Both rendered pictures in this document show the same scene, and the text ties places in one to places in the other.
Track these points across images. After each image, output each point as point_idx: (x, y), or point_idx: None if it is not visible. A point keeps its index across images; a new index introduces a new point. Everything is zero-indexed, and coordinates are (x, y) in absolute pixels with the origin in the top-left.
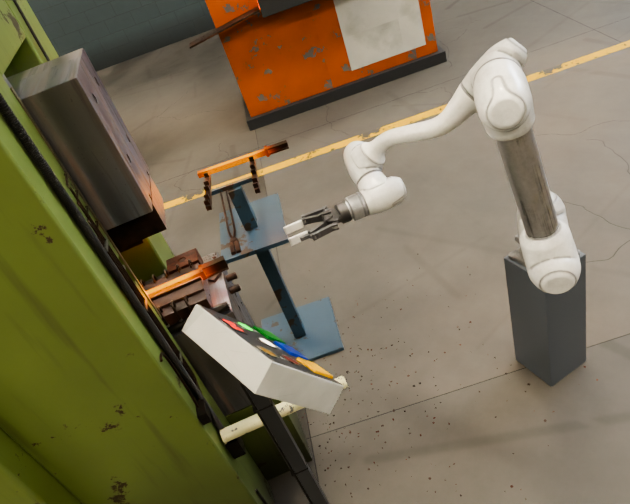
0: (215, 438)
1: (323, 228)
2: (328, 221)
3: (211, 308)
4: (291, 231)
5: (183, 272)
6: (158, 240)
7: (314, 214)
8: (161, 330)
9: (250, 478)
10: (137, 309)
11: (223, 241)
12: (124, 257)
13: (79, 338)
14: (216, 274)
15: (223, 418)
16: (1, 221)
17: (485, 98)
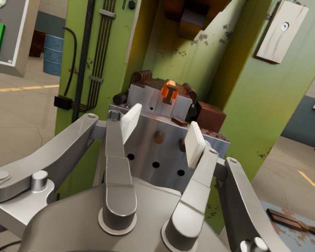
0: (61, 128)
1: (71, 135)
2: (101, 184)
3: (123, 92)
4: (186, 144)
5: (184, 95)
6: (255, 118)
7: (232, 197)
8: (100, 43)
9: (66, 191)
10: None
11: (300, 218)
12: (222, 89)
13: None
14: (180, 120)
15: (96, 166)
16: None
17: None
